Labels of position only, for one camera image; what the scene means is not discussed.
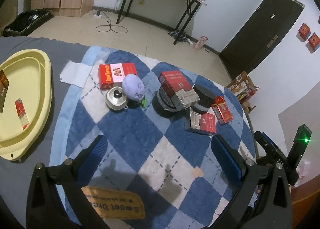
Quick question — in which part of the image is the red white gift box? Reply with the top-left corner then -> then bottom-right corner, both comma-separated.
98,63 -> 137,90

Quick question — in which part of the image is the tracker with green light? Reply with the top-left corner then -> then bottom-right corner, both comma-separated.
286,124 -> 312,186

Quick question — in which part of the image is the large red silver box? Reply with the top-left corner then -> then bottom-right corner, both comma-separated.
158,71 -> 200,110

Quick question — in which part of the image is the purple plush toy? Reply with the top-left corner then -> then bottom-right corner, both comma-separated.
121,74 -> 145,102

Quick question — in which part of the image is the yellow plastic basin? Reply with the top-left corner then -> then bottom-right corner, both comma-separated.
1,49 -> 52,161

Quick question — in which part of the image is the white cloth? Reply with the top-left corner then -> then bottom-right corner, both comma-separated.
60,61 -> 92,88

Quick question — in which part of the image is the pink package on floor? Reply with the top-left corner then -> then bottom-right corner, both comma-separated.
194,36 -> 208,50

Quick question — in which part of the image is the cream round case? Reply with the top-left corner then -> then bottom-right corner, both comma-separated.
105,86 -> 129,111

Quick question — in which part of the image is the cardboard box of goods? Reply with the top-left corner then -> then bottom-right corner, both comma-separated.
227,72 -> 260,115

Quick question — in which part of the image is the black suitcase on floor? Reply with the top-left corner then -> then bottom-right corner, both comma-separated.
3,9 -> 54,37

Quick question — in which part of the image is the green plastic clip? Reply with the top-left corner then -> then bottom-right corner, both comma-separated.
140,98 -> 147,109

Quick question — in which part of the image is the red lighter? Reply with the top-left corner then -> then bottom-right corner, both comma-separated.
15,98 -> 29,130

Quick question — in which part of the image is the dark door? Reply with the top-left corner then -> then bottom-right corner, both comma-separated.
219,0 -> 304,79

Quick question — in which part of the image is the black foam cylinder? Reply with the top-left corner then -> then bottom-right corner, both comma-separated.
192,84 -> 216,114
152,86 -> 182,118

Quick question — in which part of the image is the black cable on floor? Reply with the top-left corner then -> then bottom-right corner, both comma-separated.
94,11 -> 129,34

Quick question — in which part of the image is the dark brown tall box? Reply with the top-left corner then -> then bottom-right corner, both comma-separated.
0,70 -> 9,113

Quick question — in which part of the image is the small red cigarette pack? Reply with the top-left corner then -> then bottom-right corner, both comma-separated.
212,96 -> 233,125

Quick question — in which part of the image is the blue checkered rug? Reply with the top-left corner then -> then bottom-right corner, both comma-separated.
49,45 -> 257,229

